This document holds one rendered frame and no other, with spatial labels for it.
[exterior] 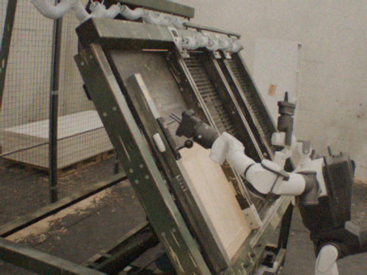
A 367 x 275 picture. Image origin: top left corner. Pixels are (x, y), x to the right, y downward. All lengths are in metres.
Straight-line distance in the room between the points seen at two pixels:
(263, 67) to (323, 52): 1.60
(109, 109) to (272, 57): 4.39
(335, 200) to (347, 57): 5.40
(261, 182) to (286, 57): 4.40
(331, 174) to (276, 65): 4.08
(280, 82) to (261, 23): 1.76
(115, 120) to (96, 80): 0.18
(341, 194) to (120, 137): 0.99
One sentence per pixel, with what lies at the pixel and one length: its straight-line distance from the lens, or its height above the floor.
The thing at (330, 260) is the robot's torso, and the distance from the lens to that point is 2.15.
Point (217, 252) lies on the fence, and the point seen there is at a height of 0.96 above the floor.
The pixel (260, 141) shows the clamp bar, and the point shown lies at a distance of 3.15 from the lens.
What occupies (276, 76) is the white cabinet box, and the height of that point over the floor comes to 1.55.
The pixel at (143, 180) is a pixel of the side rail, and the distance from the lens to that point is 1.75.
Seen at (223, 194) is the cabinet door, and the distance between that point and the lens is 2.30.
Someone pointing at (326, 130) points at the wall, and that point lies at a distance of 7.38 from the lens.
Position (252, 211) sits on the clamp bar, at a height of 1.00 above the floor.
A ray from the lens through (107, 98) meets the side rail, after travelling 1.77.
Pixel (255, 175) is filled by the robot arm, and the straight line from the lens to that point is 1.64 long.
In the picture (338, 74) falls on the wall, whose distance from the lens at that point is 7.29.
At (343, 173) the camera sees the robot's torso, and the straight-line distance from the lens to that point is 2.00.
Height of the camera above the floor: 1.84
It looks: 12 degrees down
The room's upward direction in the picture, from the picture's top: 4 degrees clockwise
